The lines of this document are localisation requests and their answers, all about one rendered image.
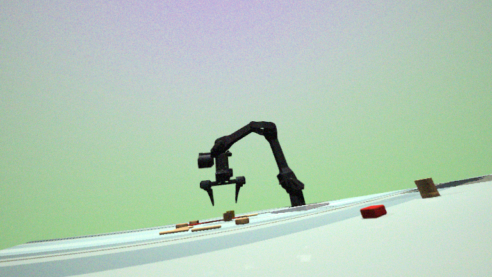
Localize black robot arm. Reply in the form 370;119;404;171
198;121;306;208

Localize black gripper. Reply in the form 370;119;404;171
200;165;245;206

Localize dark red short cylinder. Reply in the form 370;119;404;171
360;205;387;219

